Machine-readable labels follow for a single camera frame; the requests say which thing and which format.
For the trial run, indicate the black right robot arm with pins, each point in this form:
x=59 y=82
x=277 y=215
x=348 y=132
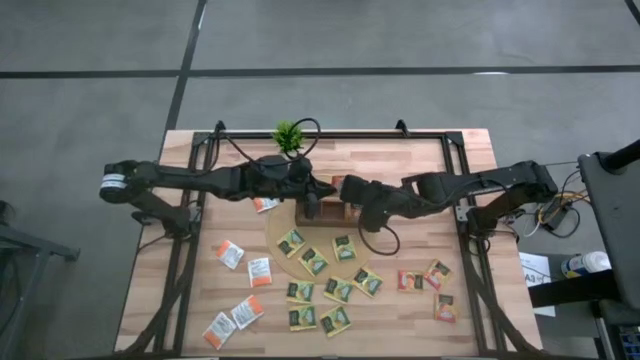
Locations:
x=500 y=180

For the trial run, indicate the dark grey equipment cart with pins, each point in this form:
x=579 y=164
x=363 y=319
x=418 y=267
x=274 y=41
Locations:
x=612 y=215

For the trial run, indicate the black power supply box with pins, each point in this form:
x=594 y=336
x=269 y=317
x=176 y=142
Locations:
x=555 y=214

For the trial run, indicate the small green potted plant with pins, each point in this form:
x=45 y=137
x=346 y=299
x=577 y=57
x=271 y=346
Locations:
x=287 y=136

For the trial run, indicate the black metal table frame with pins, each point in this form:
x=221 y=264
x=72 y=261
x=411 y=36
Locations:
x=350 y=134

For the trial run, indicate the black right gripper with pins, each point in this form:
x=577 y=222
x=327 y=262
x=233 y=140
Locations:
x=370 y=195

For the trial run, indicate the white orange tea bag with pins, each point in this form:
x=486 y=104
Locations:
x=259 y=272
x=247 y=312
x=265 y=204
x=219 y=330
x=230 y=254

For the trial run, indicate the white paper sheet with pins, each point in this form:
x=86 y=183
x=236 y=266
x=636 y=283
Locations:
x=542 y=262

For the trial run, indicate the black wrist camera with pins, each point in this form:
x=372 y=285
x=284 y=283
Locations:
x=312 y=206
x=372 y=221

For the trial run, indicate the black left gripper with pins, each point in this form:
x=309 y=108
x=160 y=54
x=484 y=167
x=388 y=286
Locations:
x=300 y=182

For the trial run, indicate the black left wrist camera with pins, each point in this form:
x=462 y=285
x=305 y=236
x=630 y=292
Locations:
x=312 y=206

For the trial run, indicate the white plastic bottle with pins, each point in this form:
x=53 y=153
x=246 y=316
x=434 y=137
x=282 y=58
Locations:
x=585 y=264

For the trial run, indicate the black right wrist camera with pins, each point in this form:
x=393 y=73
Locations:
x=372 y=221

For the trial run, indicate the grey metal stand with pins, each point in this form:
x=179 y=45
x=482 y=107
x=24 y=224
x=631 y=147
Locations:
x=35 y=250

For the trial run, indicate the brown wooden tea box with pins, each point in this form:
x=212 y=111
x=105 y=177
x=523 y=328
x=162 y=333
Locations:
x=327 y=216

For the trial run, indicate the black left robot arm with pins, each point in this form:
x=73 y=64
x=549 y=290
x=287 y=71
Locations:
x=200 y=177

